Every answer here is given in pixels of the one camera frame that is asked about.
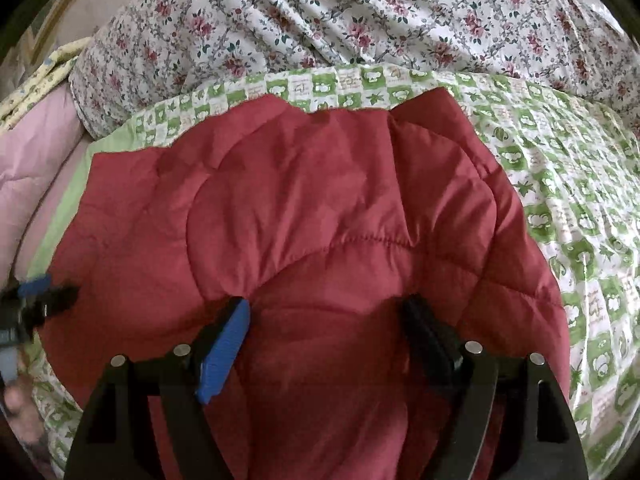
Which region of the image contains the yellow printed cloth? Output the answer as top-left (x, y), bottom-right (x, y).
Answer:
top-left (0, 40), bottom-right (83, 128)

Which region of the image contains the person's left hand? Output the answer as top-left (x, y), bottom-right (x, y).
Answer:
top-left (2, 382), bottom-right (48, 458)

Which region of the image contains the red puffer jacket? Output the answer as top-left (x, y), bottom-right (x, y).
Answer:
top-left (37, 86), bottom-right (573, 480)

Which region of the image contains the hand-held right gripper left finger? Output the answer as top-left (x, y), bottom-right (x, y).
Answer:
top-left (64, 296), bottom-right (251, 480)

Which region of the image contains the rose floral bed sheet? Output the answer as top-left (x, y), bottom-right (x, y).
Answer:
top-left (67, 0), bottom-right (640, 141)

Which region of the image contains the green checkered blanket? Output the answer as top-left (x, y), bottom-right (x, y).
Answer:
top-left (20, 67), bottom-right (640, 480)

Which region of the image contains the pink quilt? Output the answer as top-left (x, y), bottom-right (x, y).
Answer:
top-left (0, 82), bottom-right (93, 286)

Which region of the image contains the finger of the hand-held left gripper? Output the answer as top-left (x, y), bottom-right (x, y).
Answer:
top-left (16, 274), bottom-right (55, 302)
top-left (27, 286), bottom-right (80, 322)

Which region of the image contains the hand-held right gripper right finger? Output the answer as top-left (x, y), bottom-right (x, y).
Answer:
top-left (400, 296), bottom-right (586, 480)

